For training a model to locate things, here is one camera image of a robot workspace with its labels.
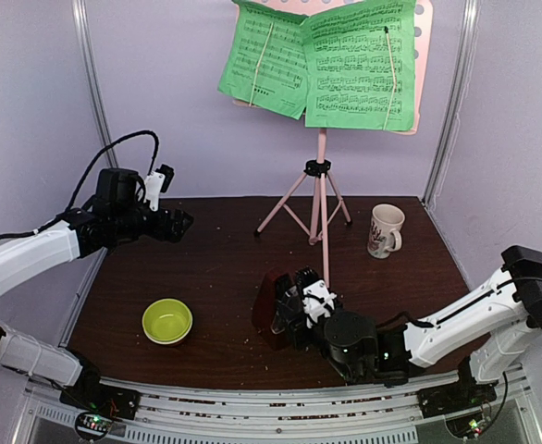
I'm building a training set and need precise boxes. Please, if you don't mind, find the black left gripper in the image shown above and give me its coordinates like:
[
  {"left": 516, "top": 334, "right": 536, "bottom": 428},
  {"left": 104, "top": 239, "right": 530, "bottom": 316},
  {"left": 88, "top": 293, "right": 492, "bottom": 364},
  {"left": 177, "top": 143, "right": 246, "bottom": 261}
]
[{"left": 112, "top": 203, "right": 192, "bottom": 242}]

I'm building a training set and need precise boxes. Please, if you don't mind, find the brown wooden metronome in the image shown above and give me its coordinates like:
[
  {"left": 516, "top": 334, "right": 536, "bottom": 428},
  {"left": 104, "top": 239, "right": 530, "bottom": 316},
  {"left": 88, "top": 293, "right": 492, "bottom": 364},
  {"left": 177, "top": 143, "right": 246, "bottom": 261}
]
[{"left": 252, "top": 268, "right": 292, "bottom": 351}]

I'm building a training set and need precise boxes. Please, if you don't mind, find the pink music stand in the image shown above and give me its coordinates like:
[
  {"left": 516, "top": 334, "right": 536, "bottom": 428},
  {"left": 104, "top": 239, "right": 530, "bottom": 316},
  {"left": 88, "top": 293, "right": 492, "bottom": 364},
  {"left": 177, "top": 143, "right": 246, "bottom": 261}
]
[{"left": 253, "top": 0, "right": 434, "bottom": 284}]

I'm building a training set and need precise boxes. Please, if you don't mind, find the green sheet music page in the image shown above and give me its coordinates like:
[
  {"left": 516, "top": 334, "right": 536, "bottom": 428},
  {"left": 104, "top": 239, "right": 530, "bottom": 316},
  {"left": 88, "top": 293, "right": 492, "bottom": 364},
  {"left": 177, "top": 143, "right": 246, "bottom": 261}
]
[
  {"left": 218, "top": 1, "right": 308, "bottom": 119},
  {"left": 301, "top": 1, "right": 415, "bottom": 132}
]

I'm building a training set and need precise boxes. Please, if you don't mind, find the clear plastic metronome cover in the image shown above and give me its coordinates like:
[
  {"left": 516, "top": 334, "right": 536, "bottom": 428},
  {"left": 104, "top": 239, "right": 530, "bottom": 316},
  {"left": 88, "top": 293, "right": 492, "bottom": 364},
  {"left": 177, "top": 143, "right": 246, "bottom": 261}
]
[{"left": 271, "top": 286, "right": 302, "bottom": 335}]

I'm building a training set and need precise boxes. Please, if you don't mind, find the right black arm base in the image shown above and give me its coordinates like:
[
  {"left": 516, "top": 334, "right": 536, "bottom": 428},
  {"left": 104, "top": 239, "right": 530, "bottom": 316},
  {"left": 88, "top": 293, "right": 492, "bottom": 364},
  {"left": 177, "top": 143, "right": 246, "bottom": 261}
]
[{"left": 417, "top": 354, "right": 498, "bottom": 418}]

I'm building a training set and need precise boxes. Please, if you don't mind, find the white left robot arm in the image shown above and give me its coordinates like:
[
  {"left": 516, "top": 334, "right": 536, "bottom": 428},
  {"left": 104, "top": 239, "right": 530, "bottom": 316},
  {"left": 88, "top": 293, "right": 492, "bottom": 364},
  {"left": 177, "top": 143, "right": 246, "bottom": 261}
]
[{"left": 0, "top": 165, "right": 193, "bottom": 411}]

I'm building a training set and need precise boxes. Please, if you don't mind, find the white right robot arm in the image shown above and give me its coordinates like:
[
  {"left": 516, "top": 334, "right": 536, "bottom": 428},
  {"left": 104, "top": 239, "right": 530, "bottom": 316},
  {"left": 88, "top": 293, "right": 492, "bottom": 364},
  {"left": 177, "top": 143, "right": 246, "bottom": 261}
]
[{"left": 270, "top": 245, "right": 542, "bottom": 409}]

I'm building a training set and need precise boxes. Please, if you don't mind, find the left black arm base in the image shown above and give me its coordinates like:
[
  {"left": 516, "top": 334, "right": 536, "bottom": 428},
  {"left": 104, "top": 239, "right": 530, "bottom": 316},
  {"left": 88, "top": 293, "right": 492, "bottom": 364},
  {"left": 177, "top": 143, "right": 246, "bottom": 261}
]
[{"left": 59, "top": 351, "right": 141, "bottom": 420}]

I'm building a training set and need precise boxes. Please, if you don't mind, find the green plastic bowl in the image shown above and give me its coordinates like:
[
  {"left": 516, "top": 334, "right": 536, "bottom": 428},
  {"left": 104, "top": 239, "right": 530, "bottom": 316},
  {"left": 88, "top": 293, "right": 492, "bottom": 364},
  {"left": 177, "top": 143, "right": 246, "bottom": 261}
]
[{"left": 142, "top": 299, "right": 193, "bottom": 345}]

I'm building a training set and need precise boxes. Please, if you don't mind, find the white floral ceramic mug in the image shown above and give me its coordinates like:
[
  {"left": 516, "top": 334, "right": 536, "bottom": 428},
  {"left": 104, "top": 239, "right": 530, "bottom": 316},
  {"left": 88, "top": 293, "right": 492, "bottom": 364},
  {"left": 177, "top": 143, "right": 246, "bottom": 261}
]
[{"left": 367, "top": 203, "right": 405, "bottom": 259}]

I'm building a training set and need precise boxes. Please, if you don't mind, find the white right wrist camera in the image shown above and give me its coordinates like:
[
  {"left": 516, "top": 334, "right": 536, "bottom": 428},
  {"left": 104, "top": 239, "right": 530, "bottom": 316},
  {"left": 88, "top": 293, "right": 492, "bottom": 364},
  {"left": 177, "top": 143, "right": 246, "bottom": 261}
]
[{"left": 295, "top": 267, "right": 343, "bottom": 330}]

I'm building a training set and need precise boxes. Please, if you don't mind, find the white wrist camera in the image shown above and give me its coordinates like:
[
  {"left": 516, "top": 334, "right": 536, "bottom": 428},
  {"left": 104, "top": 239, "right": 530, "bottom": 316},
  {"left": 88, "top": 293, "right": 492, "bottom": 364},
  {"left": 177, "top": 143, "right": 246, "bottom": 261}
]
[
  {"left": 143, "top": 164, "right": 175, "bottom": 212},
  {"left": 295, "top": 267, "right": 343, "bottom": 330}
]

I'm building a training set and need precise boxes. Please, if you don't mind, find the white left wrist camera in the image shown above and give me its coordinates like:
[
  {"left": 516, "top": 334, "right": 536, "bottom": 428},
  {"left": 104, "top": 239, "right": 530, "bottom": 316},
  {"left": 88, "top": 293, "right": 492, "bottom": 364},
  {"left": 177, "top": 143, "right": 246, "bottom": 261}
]
[{"left": 143, "top": 164, "right": 175, "bottom": 212}]

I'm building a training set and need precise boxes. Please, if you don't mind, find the left aluminium frame post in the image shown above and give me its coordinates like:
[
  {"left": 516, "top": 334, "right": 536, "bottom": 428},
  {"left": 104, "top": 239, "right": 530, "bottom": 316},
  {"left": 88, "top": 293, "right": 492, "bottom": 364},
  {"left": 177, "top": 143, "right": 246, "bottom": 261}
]
[{"left": 71, "top": 0, "right": 112, "bottom": 146}]

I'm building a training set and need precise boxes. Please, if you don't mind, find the aluminium frame post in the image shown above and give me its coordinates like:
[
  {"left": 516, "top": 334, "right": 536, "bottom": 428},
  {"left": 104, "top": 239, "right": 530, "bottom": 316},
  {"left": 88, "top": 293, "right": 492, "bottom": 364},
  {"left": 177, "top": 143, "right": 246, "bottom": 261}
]
[
  {"left": 71, "top": 0, "right": 112, "bottom": 146},
  {"left": 423, "top": 0, "right": 481, "bottom": 209}
]

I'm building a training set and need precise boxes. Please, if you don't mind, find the black braided left cable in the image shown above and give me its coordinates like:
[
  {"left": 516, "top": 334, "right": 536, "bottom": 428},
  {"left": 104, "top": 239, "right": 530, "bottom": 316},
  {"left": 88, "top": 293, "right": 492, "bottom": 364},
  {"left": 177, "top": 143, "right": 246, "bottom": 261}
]
[{"left": 0, "top": 130, "right": 161, "bottom": 263}]

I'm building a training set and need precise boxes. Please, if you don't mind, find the right aluminium frame post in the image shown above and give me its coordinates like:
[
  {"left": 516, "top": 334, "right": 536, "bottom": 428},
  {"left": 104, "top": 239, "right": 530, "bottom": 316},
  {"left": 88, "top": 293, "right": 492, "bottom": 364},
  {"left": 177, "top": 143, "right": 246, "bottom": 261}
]
[{"left": 423, "top": 0, "right": 481, "bottom": 209}]

